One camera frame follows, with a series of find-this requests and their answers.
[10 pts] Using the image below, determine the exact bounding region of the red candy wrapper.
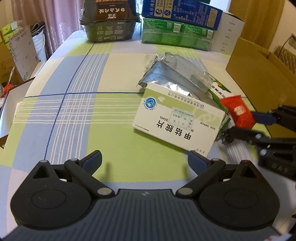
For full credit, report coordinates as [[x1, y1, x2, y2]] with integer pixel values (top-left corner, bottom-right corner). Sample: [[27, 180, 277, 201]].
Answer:
[[220, 95, 256, 130]]

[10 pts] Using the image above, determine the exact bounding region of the silver foil pouch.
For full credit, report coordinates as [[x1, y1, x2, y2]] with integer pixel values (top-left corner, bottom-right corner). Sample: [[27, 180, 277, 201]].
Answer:
[[138, 52, 214, 102]]

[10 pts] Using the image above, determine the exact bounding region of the large cardboard box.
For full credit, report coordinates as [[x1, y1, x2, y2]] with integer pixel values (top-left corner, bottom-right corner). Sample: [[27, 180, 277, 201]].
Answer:
[[225, 37, 296, 140]]

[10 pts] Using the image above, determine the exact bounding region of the mustard yellow curtain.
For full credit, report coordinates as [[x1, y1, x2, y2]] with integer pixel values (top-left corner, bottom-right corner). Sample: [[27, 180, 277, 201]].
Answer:
[[229, 0, 285, 49]]

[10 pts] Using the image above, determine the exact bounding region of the green shrink-wrapped box pack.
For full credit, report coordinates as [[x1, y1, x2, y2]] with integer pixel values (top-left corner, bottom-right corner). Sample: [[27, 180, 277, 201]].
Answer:
[[141, 18, 215, 51]]

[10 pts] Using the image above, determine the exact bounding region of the blue milk carton box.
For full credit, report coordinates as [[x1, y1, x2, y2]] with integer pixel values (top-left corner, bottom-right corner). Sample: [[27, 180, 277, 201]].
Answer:
[[142, 0, 223, 31]]

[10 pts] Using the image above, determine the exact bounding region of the grey printed cardboard sheet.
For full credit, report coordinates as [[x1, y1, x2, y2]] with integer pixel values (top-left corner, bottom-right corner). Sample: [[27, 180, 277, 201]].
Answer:
[[9, 26, 39, 81]]

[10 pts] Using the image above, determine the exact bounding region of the dark green Mongniu carton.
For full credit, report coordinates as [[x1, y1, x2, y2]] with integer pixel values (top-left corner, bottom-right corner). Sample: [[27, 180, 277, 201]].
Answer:
[[80, 0, 140, 43]]

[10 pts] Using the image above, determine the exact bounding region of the pink curtain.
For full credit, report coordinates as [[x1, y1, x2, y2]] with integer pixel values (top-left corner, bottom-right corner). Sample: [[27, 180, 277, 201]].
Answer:
[[11, 0, 84, 57]]

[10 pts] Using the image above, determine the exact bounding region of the wall power socket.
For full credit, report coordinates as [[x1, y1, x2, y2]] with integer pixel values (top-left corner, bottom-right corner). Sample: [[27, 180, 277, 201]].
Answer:
[[288, 34, 296, 50]]

